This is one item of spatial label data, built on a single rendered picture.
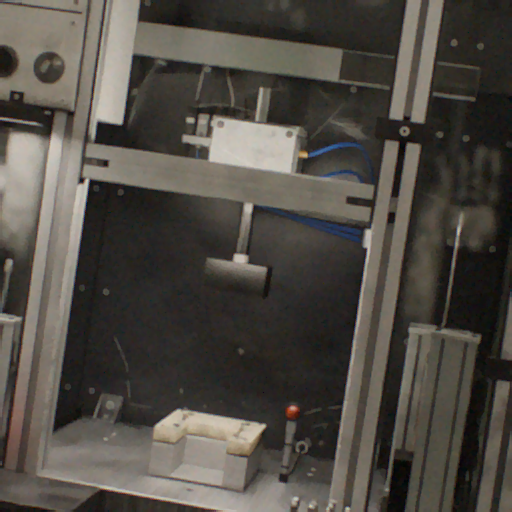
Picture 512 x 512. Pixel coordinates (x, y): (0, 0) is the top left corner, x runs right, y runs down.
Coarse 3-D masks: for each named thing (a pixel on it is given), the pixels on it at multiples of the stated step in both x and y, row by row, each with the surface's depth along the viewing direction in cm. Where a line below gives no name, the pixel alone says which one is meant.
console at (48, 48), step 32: (0, 0) 167; (32, 0) 166; (64, 0) 166; (0, 32) 167; (32, 32) 166; (64, 32) 166; (0, 64) 166; (32, 64) 167; (64, 64) 166; (0, 96) 167; (32, 96) 167; (64, 96) 166
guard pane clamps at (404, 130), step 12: (384, 120) 161; (396, 120) 161; (384, 132) 161; (396, 132) 161; (408, 132) 160; (420, 132) 160; (432, 132) 160; (420, 144) 160; (432, 144) 160; (492, 360) 160; (504, 360) 160; (492, 372) 160; (504, 372) 160
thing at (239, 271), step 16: (240, 224) 185; (240, 240) 185; (240, 256) 185; (208, 272) 183; (224, 272) 183; (240, 272) 183; (256, 272) 182; (208, 288) 183; (224, 288) 183; (240, 288) 183; (256, 288) 182
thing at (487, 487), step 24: (288, 216) 204; (360, 240) 203; (504, 336) 160; (504, 384) 160; (72, 408) 208; (504, 408) 160; (504, 432) 161; (504, 456) 161; (480, 480) 161; (504, 480) 160; (480, 504) 161; (504, 504) 160
